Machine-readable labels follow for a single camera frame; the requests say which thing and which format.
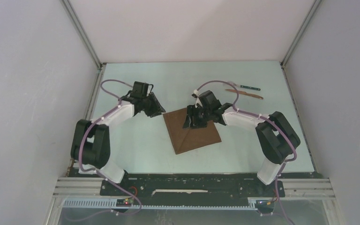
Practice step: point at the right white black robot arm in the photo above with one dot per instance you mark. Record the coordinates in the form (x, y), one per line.
(276, 136)

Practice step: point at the aluminium frame profile front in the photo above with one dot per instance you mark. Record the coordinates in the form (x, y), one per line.
(78, 192)

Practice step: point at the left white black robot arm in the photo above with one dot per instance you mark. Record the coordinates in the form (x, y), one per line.
(91, 146)

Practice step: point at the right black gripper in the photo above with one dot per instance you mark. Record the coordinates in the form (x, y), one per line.
(191, 111)

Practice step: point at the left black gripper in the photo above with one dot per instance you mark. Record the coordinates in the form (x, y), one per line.
(157, 109)

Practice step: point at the brown cloth napkin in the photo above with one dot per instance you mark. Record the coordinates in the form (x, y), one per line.
(184, 140)

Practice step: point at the brown wooden knife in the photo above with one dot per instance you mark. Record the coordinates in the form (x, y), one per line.
(245, 93)

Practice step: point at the left aluminium corner post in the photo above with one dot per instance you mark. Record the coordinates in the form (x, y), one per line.
(81, 32)

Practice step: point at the grey cable duct strip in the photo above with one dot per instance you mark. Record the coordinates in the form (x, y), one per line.
(114, 204)

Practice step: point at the aluminium corner post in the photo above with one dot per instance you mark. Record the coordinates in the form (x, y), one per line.
(301, 31)
(81, 32)

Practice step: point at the right aluminium corner post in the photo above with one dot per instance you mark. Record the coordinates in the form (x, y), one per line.
(301, 31)

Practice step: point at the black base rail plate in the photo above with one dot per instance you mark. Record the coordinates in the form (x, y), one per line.
(194, 189)

